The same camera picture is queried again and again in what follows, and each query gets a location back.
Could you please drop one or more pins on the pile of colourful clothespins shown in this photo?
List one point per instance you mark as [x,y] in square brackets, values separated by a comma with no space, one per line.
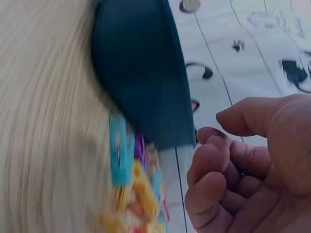
[120,170]

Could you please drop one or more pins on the dark teal container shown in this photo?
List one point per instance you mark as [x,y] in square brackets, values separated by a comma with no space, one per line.
[143,60]

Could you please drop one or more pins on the person's right thumb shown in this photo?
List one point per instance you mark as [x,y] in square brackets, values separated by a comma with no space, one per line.
[247,116]

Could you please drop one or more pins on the person's right hand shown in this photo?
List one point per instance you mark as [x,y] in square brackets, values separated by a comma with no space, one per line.
[286,155]

